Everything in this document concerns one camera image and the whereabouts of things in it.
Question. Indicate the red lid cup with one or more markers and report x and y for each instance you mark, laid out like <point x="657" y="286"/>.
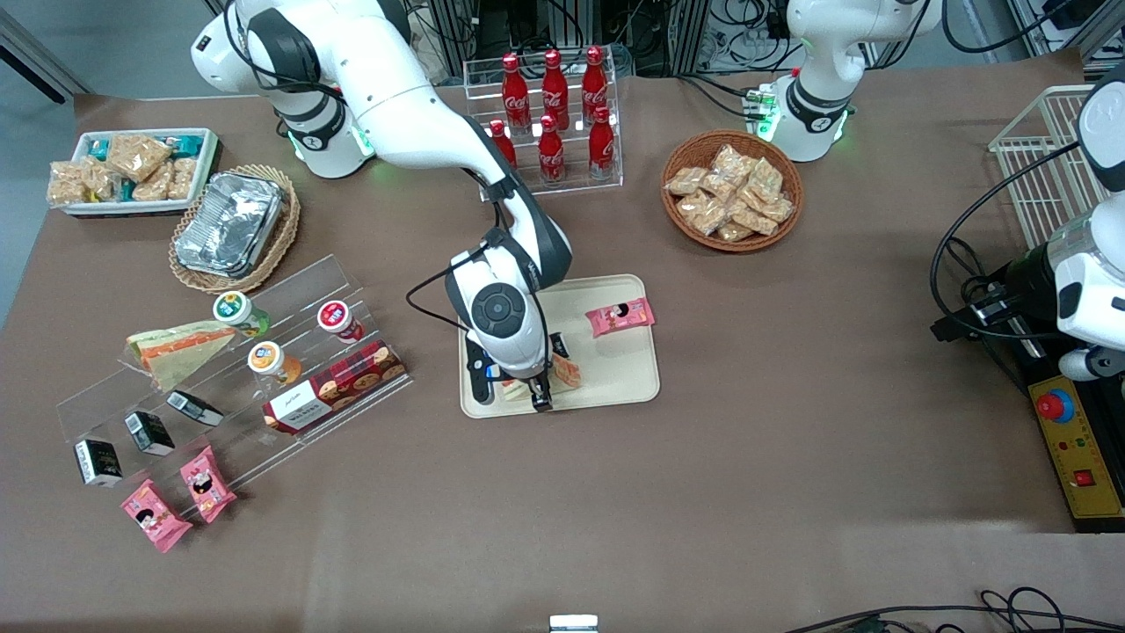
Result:
<point x="336" y="316"/>

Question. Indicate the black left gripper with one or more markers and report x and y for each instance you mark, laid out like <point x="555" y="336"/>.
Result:
<point x="1025" y="280"/>

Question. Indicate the puffed rice snack pack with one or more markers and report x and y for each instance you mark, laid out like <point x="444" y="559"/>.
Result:
<point x="66" y="183"/>
<point x="101" y="182"/>
<point x="139" y="156"/>
<point x="154" y="186"/>
<point x="183" y="178"/>

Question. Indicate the clear acrylic bottle rack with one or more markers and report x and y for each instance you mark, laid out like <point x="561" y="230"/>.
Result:
<point x="571" y="189"/>

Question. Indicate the yellow emergency stop box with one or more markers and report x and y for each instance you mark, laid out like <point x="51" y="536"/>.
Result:
<point x="1085" y="457"/>

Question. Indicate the stacked foil trays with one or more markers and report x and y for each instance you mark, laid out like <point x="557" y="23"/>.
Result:
<point x="228" y="224"/>

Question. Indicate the oval wicker basket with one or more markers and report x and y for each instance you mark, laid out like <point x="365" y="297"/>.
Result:
<point x="281" y="237"/>

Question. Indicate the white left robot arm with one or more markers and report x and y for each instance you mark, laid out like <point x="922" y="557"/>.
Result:
<point x="817" y="53"/>

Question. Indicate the beige plastic tray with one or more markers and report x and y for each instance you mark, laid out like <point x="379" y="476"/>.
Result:
<point x="615" y="369"/>

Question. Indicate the clear acrylic stepped shelf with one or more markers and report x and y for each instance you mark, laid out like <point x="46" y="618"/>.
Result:
<point x="264" y="308"/>

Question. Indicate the crumpled beige paper bag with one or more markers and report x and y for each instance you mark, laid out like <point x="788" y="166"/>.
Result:
<point x="435" y="61"/>

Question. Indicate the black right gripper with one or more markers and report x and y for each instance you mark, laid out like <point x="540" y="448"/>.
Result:
<point x="540" y="387"/>

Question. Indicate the red tartan cookie box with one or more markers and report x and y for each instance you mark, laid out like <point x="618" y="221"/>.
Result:
<point x="338" y="387"/>

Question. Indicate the green lid cup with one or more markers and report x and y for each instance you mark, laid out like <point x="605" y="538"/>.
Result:
<point x="233" y="308"/>

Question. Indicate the small white device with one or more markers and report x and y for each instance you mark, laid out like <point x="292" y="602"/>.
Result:
<point x="573" y="624"/>

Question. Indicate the round wicker basket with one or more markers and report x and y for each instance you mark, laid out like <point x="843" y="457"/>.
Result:
<point x="681" y="229"/>

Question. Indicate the clear wrapped cracker pack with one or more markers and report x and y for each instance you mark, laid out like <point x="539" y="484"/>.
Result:
<point x="736" y="163"/>
<point x="719" y="186"/>
<point x="685" y="182"/>
<point x="778" y="209"/>
<point x="766" y="180"/>
<point x="754" y="220"/>
<point x="712" y="220"/>
<point x="694" y="207"/>
<point x="734" y="233"/>

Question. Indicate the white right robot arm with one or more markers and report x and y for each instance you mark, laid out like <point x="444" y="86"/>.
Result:
<point x="395" y="105"/>

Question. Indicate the pink snack pack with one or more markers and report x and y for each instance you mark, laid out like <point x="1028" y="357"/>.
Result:
<point x="155" y="517"/>
<point x="207" y="483"/>
<point x="620" y="316"/>

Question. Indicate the triangle sandwich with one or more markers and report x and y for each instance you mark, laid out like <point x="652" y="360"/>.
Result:
<point x="567" y="374"/>
<point x="180" y="352"/>

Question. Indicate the orange lid cup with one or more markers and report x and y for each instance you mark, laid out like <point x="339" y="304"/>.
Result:
<point x="266" y="358"/>

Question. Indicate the white rectangular bin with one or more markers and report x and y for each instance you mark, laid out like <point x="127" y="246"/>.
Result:
<point x="206" y="171"/>

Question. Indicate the grey metal bar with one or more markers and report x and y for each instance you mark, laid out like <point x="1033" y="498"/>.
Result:
<point x="39" y="57"/>

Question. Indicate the red cola bottle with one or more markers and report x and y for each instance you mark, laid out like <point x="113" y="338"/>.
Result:
<point x="515" y="92"/>
<point x="595" y="83"/>
<point x="504" y="145"/>
<point x="602" y="148"/>
<point x="551" y="156"/>
<point x="555" y="88"/>

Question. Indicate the aluminium equipment rack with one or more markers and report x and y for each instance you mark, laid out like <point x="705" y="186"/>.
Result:
<point x="650" y="35"/>

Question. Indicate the teal snack pack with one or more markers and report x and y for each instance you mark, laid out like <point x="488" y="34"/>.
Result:
<point x="186" y="142"/>
<point x="97" y="148"/>

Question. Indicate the small black box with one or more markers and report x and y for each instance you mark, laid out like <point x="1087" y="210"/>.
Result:
<point x="193" y="408"/>
<point x="98" y="462"/>
<point x="148" y="432"/>
<point x="560" y="343"/>

